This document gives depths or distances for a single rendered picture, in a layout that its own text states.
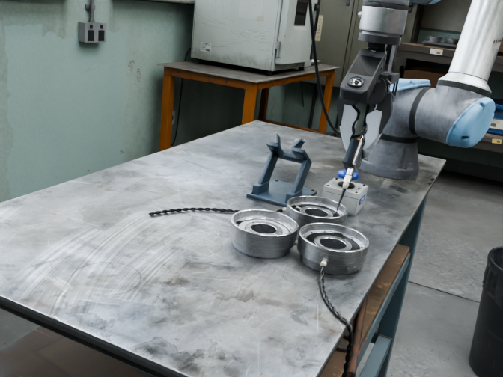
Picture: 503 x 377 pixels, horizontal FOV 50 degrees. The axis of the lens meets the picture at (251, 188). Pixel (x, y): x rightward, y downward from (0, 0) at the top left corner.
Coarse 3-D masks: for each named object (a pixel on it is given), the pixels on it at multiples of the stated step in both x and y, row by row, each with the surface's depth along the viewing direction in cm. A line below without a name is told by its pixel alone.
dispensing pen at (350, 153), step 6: (366, 126) 98; (360, 132) 98; (360, 138) 98; (354, 144) 96; (348, 150) 96; (354, 150) 95; (348, 156) 95; (354, 156) 95; (348, 162) 95; (348, 168) 96; (354, 168) 96; (348, 174) 96; (348, 180) 95; (342, 192) 95; (336, 210) 95
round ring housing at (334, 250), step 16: (320, 224) 86; (336, 224) 86; (304, 240) 80; (320, 240) 83; (336, 240) 84; (304, 256) 80; (320, 256) 78; (336, 256) 77; (352, 256) 78; (336, 272) 79; (352, 272) 80
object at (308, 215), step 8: (288, 200) 95; (296, 200) 97; (304, 200) 98; (312, 200) 98; (320, 200) 98; (328, 200) 98; (288, 208) 92; (304, 208) 95; (312, 208) 96; (320, 208) 96; (336, 208) 97; (344, 208) 94; (296, 216) 90; (304, 216) 89; (312, 216) 89; (320, 216) 96; (328, 216) 93; (344, 216) 91; (304, 224) 90; (344, 224) 92
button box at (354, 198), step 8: (328, 184) 105; (336, 184) 105; (352, 184) 105; (360, 184) 107; (328, 192) 104; (336, 192) 103; (352, 192) 102; (360, 192) 102; (336, 200) 103; (344, 200) 103; (352, 200) 102; (360, 200) 103; (352, 208) 102; (360, 208) 105
